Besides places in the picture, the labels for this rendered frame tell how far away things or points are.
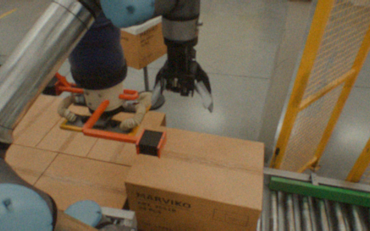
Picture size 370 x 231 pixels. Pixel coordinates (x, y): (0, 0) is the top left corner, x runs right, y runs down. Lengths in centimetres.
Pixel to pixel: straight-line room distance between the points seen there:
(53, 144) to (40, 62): 170
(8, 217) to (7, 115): 18
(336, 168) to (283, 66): 122
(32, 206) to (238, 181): 99
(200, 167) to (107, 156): 85
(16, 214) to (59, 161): 165
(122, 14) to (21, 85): 20
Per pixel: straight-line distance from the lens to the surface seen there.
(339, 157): 304
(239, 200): 124
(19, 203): 43
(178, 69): 58
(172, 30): 55
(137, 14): 45
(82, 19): 54
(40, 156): 215
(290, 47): 204
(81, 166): 198
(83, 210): 85
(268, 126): 240
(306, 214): 178
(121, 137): 100
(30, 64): 52
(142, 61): 273
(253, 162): 138
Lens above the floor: 195
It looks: 39 degrees down
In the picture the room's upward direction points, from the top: straight up
